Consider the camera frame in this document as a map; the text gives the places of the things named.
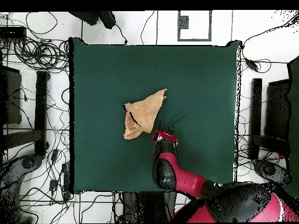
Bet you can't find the black flat panel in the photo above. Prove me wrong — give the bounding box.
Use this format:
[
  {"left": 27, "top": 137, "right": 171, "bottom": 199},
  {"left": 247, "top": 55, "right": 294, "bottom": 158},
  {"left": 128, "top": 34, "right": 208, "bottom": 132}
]
[
  {"left": 0, "top": 66, "right": 22, "bottom": 125},
  {"left": 265, "top": 79, "right": 291, "bottom": 141}
]

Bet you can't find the person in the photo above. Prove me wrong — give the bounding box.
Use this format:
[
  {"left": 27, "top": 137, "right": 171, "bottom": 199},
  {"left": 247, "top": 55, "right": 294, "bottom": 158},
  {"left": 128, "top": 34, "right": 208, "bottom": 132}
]
[{"left": 68, "top": 10, "right": 117, "bottom": 30}]

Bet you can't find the grey square floor frame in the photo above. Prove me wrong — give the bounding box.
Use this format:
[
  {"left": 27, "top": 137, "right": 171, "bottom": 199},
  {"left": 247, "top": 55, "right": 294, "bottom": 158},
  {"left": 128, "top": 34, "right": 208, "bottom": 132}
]
[{"left": 177, "top": 10, "right": 213, "bottom": 42}]

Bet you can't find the black electronics box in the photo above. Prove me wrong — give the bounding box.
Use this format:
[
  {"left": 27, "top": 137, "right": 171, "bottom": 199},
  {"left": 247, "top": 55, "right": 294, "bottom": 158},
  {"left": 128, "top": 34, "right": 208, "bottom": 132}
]
[{"left": 0, "top": 26, "right": 27, "bottom": 40}]

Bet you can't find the green cloth sheet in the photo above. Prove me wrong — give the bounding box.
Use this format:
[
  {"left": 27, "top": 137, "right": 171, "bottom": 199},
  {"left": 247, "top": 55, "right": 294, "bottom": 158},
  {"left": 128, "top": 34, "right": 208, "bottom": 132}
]
[{"left": 274, "top": 54, "right": 299, "bottom": 198}]

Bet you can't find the grey chair base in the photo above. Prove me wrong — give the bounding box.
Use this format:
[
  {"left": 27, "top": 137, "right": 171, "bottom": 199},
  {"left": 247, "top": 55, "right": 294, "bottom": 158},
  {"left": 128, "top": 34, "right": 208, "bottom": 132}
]
[
  {"left": 0, "top": 153, "right": 44, "bottom": 190},
  {"left": 253, "top": 159, "right": 293, "bottom": 190}
]

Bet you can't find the dark green table cloth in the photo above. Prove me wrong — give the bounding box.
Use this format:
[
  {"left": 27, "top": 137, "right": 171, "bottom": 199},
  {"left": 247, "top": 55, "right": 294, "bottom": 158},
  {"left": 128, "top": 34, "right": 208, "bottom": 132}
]
[{"left": 69, "top": 37, "right": 241, "bottom": 194}]

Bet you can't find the tan terry towel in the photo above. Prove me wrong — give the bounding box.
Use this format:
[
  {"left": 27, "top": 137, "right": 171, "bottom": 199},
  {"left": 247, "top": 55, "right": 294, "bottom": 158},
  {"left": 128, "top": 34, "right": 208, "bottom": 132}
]
[{"left": 122, "top": 88, "right": 168, "bottom": 141}]

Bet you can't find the black power adapter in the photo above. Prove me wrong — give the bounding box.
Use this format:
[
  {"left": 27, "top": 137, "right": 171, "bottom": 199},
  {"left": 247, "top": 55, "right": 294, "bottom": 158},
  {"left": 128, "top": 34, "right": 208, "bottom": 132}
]
[{"left": 244, "top": 58, "right": 259, "bottom": 72}]

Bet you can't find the coiled black cable bundle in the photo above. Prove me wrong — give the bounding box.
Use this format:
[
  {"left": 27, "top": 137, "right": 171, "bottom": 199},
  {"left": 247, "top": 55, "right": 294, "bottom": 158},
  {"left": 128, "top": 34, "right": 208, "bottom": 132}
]
[{"left": 13, "top": 38, "right": 71, "bottom": 71}]

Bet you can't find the small grey box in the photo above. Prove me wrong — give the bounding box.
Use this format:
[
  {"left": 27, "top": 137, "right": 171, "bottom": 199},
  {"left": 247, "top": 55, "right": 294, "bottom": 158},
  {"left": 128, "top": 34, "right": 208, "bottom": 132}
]
[{"left": 179, "top": 15, "right": 189, "bottom": 30}]

